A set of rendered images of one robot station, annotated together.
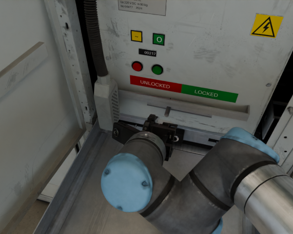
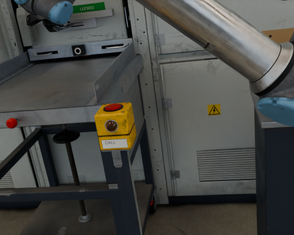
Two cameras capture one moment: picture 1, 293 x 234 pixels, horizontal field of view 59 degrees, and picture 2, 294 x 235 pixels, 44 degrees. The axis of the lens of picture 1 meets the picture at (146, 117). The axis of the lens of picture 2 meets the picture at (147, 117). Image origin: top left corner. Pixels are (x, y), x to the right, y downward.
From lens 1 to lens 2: 1.32 m
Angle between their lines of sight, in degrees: 25
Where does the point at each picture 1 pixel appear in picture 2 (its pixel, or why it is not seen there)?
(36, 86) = not seen: outside the picture
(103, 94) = (22, 13)
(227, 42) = not seen: outside the picture
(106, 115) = (26, 31)
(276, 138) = (134, 23)
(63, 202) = not seen: outside the picture
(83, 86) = (11, 23)
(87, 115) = (16, 51)
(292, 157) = (150, 35)
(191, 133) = (89, 45)
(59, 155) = not seen: outside the picture
